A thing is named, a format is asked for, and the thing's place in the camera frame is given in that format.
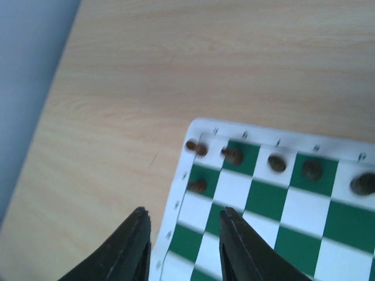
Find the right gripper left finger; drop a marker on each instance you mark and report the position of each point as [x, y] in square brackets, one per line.
[124, 255]

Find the dark brown chess piece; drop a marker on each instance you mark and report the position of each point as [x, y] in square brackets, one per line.
[277, 163]
[312, 169]
[363, 184]
[199, 148]
[198, 186]

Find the dark brown knight piece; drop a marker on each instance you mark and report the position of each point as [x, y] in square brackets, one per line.
[232, 155]

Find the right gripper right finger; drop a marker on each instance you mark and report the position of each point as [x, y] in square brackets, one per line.
[244, 255]

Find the green white chess board mat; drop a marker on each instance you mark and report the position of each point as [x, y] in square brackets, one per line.
[321, 227]

